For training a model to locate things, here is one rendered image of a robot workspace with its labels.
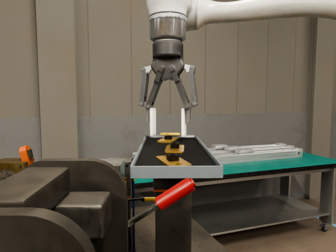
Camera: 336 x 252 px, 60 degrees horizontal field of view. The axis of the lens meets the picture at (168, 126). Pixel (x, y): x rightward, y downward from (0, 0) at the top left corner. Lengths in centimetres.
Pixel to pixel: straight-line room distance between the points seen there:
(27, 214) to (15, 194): 5
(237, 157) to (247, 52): 132
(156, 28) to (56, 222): 56
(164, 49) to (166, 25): 5
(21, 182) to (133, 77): 262
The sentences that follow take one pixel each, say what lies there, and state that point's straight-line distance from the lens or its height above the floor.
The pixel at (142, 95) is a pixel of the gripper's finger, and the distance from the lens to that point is 73.
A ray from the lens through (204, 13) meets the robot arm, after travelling 86.
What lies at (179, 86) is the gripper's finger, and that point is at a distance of 71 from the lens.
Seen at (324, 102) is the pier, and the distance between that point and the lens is 410.
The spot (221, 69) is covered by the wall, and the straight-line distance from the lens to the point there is 327.
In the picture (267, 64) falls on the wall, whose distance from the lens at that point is 363.
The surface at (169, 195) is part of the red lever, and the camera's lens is 40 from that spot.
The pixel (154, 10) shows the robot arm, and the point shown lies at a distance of 72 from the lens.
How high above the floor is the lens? 127
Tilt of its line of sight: 5 degrees down
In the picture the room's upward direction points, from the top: straight up
